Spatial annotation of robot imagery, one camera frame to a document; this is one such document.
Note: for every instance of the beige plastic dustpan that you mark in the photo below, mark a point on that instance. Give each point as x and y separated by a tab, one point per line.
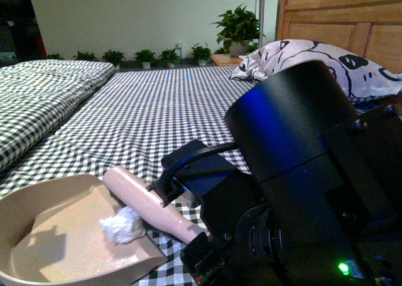
51	235

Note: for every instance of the small potted plant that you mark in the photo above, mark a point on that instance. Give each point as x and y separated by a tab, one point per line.
87	56
169	58
201	54
115	57
145	57
54	56

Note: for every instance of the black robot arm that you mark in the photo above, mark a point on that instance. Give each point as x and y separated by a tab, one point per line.
321	204

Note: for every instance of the large potted green plant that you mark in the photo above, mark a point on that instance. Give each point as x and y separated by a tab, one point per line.
238	27

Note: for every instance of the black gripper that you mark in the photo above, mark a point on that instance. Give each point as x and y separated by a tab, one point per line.
236	249

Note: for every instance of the black white checkered bedsheet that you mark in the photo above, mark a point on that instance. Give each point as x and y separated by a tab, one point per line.
133	122

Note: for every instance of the wooden bed headboard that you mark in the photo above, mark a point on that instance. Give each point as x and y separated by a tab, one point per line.
368	28

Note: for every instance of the far wooden nightstand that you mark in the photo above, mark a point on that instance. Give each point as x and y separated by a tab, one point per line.
225	59

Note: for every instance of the folded checkered quilt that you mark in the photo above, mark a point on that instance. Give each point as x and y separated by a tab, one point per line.
38	95

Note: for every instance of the white tissue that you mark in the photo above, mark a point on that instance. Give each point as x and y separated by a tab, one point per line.
124	227

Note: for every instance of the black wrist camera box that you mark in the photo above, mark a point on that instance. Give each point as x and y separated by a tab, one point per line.
202	175

